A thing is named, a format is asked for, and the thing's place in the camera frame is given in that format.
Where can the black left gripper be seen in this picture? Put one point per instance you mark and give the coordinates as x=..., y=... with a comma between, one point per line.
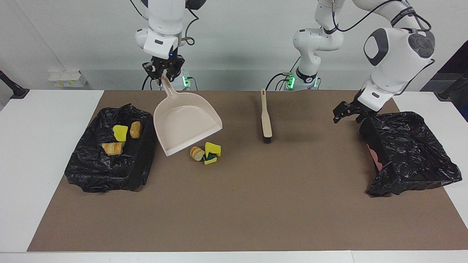
x=360, y=106

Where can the brown peanut shaped bread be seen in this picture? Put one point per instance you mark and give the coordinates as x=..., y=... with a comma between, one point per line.
x=135, y=130

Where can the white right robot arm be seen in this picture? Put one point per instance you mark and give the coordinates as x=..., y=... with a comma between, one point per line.
x=164, y=14

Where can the green and yellow sponge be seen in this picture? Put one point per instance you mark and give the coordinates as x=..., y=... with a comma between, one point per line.
x=210, y=159

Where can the black stand foot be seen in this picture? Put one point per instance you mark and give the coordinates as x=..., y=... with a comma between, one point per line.
x=14, y=89
x=448, y=93

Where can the beige plastic dustpan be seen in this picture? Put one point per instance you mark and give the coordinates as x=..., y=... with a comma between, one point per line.
x=182, y=120

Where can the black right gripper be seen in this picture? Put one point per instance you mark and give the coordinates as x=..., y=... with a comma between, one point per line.
x=166, y=63

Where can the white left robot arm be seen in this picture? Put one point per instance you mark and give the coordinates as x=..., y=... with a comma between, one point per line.
x=398, y=62

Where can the small white box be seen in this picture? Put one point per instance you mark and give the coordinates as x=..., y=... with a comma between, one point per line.
x=65, y=79

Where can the plain yellow sponge piece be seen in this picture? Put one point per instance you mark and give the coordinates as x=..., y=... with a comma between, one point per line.
x=120, y=133

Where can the striped croissant piece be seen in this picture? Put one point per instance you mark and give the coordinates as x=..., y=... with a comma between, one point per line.
x=197, y=153
x=113, y=148

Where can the beige hand brush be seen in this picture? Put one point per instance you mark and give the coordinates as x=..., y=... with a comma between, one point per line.
x=265, y=120

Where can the brown table mat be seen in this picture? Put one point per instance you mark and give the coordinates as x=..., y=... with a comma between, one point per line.
x=256, y=219

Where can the black bag lined pink bin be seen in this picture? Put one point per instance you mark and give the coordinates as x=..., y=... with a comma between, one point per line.
x=413, y=157

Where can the embossed yellow sponge piece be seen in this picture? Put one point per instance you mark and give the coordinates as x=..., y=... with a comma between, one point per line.
x=213, y=148

